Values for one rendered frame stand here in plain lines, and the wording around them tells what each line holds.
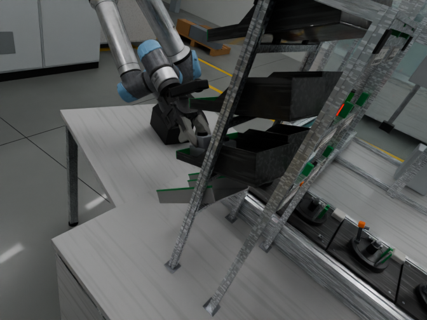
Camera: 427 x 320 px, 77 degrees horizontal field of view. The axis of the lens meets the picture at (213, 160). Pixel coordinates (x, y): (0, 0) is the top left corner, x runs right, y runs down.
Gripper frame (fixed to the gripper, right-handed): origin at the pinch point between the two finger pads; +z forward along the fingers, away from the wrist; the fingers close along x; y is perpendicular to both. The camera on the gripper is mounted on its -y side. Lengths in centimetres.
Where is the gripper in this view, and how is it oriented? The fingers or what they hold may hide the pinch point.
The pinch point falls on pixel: (203, 140)
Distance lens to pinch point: 75.4
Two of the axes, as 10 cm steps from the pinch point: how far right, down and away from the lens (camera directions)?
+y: -5.6, 4.5, 6.9
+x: -6.9, 2.2, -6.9
